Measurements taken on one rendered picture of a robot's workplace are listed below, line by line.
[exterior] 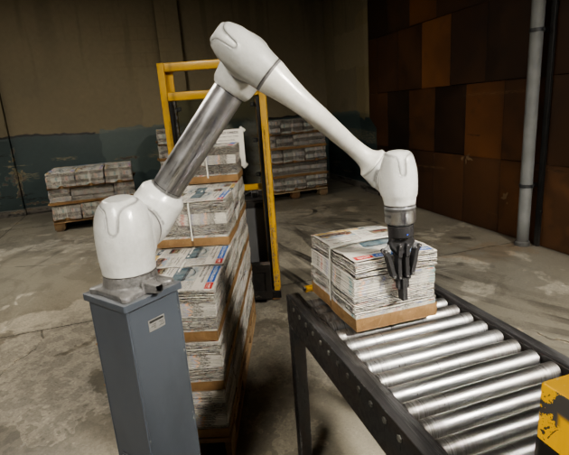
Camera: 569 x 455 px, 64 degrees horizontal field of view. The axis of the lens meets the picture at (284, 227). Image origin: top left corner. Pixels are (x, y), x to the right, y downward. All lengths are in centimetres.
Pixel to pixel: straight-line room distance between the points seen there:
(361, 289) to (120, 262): 70
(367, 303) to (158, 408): 71
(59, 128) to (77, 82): 84
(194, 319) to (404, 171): 102
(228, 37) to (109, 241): 63
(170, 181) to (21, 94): 753
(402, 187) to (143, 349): 86
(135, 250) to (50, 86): 762
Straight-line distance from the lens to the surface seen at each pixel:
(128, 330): 135
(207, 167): 286
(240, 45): 125
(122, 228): 131
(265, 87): 125
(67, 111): 880
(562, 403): 40
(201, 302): 183
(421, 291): 150
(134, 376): 143
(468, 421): 117
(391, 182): 129
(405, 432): 109
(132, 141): 873
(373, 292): 142
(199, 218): 231
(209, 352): 192
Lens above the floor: 149
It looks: 15 degrees down
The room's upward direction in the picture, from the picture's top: 4 degrees counter-clockwise
